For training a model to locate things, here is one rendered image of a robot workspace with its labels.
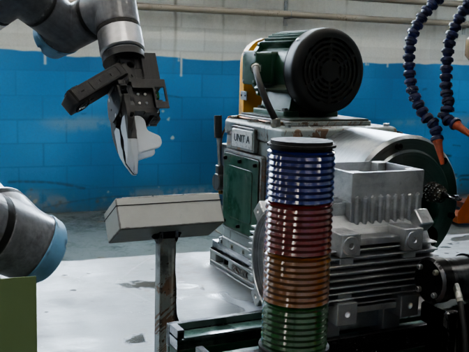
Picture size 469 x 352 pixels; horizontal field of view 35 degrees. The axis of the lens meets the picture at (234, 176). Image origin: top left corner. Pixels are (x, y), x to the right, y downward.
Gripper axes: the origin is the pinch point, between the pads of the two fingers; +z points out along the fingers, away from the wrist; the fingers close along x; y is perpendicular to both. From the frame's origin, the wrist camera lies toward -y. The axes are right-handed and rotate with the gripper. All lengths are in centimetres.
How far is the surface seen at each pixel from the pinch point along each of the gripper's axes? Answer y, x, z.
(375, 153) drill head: 43.8, -4.7, 1.0
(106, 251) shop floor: 106, 380, -91
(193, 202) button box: 8.2, -3.4, 7.6
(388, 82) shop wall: 426, 421, -249
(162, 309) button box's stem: 3.5, 5.4, 21.8
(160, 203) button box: 2.7, -3.5, 7.5
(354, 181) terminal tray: 20.9, -27.4, 14.3
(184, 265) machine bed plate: 31, 60, 2
